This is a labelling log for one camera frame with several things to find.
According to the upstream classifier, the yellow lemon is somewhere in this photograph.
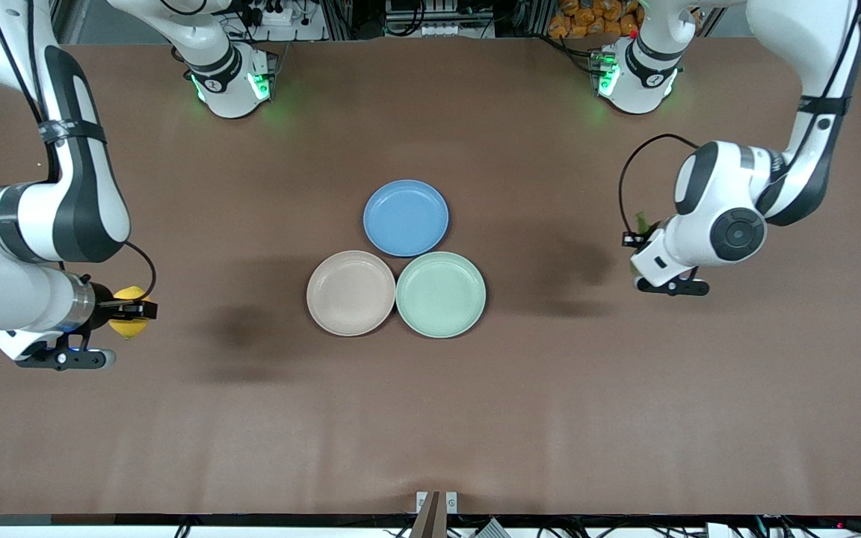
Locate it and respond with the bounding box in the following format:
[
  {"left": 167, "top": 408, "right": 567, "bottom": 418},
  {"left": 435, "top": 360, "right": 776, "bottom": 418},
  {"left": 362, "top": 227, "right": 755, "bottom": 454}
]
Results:
[{"left": 108, "top": 286, "right": 154, "bottom": 341}]

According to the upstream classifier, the light green plate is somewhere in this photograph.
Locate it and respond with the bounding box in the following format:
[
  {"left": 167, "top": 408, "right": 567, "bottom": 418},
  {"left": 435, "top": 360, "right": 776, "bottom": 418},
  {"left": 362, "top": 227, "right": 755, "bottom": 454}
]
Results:
[{"left": 395, "top": 251, "right": 487, "bottom": 338}]

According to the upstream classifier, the beige plate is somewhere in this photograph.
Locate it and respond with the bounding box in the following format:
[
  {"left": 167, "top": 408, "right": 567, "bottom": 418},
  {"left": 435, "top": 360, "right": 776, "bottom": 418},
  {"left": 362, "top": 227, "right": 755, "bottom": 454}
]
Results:
[{"left": 306, "top": 250, "right": 398, "bottom": 337}]

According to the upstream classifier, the bag of oranges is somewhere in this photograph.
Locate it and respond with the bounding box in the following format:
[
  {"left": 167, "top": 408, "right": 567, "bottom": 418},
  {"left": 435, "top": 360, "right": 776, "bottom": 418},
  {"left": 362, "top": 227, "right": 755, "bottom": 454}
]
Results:
[{"left": 549, "top": 0, "right": 641, "bottom": 40}]

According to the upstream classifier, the blue plate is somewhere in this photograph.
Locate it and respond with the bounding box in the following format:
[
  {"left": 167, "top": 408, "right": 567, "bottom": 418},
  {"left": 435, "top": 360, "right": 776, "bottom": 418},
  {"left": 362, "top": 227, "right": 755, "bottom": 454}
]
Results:
[{"left": 362, "top": 179, "right": 450, "bottom": 258}]

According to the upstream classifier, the white power strip with plugs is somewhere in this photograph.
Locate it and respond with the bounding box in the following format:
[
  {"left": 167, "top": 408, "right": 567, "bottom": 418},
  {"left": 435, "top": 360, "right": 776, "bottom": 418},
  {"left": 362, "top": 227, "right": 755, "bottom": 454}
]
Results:
[{"left": 240, "top": 0, "right": 304, "bottom": 28}]

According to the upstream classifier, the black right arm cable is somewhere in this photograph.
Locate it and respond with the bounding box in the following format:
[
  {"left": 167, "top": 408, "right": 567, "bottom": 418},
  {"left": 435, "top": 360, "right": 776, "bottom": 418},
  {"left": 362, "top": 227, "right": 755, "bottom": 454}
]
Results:
[{"left": 0, "top": 0, "right": 157, "bottom": 301}]

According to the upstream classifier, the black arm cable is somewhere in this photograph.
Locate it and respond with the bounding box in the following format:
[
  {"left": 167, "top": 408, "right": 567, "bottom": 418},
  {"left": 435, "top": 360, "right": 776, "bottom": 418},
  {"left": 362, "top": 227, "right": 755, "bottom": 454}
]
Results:
[
  {"left": 0, "top": 0, "right": 157, "bottom": 301},
  {"left": 619, "top": 0, "right": 861, "bottom": 241}
]

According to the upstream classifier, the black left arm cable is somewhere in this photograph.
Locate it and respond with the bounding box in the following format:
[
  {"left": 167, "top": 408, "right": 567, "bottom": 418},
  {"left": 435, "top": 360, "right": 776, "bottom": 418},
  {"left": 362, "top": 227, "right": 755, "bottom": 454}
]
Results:
[{"left": 619, "top": 0, "right": 861, "bottom": 241}]

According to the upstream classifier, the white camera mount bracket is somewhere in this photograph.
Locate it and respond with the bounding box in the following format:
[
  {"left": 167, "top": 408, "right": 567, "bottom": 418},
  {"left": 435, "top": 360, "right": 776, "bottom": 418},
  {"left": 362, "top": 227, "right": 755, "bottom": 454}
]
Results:
[{"left": 416, "top": 491, "right": 459, "bottom": 538}]

